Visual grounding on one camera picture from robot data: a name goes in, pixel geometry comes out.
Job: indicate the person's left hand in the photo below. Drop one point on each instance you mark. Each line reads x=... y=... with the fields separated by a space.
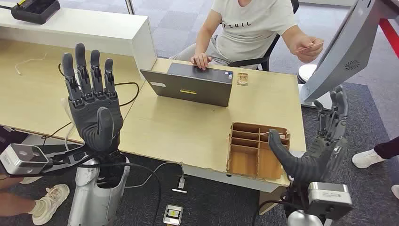
x=304 y=54

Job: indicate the person's right hand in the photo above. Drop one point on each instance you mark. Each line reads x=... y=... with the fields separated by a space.
x=202 y=60

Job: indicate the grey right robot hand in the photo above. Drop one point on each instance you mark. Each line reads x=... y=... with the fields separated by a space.
x=311 y=168

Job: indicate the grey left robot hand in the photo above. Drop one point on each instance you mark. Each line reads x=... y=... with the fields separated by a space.
x=93 y=124

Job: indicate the white ID card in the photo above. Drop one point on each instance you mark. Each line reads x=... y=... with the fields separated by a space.
x=307 y=47

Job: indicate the room key card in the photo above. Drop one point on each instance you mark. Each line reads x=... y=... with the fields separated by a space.
x=274 y=134

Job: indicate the person's left forearm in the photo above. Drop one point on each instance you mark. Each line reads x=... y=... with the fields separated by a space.
x=293 y=36

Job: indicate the person's right forearm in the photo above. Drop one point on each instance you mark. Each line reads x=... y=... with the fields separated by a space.
x=204 y=40

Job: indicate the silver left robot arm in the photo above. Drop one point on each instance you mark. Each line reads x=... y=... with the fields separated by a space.
x=93 y=206

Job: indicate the person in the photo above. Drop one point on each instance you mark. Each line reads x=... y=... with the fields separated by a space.
x=249 y=31

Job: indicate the white round base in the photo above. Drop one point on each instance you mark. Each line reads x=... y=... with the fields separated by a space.
x=307 y=73

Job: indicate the grey laptop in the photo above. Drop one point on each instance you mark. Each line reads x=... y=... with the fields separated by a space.
x=193 y=87

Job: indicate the grey kiosk screen stand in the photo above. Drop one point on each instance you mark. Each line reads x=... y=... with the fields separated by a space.
x=343 y=46

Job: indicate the small wooden block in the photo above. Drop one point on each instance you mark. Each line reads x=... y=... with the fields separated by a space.
x=242 y=79

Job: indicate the black office chair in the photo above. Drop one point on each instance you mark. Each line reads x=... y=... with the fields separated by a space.
x=249 y=62

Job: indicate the white sneaker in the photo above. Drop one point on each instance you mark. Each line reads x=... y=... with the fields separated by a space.
x=367 y=159
x=396 y=192

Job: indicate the wooden compartment organizer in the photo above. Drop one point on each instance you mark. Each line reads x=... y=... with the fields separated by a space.
x=246 y=159

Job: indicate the bystander's dark trouser leg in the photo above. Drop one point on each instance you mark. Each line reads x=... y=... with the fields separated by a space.
x=388 y=148

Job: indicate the beige sneaker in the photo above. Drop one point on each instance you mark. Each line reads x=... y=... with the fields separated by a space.
x=29 y=180
x=51 y=202

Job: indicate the red bar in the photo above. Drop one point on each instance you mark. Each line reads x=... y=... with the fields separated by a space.
x=389 y=36

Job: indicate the metal pole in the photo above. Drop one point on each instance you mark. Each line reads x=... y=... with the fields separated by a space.
x=130 y=7

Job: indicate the white counter ledge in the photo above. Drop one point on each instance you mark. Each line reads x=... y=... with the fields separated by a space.
x=78 y=28

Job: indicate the bystander's bare leg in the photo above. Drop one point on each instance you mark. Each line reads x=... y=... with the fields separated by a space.
x=15 y=204

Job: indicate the small silver device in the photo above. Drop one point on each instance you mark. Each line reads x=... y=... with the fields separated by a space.
x=173 y=215

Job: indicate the black charger device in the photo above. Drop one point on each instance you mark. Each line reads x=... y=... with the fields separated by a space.
x=34 y=12

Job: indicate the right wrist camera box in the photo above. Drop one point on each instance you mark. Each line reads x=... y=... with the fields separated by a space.
x=330 y=199

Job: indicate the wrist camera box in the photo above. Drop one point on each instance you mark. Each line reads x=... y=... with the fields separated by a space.
x=330 y=199
x=21 y=159

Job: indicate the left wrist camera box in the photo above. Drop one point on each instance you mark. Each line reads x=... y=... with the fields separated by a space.
x=21 y=159

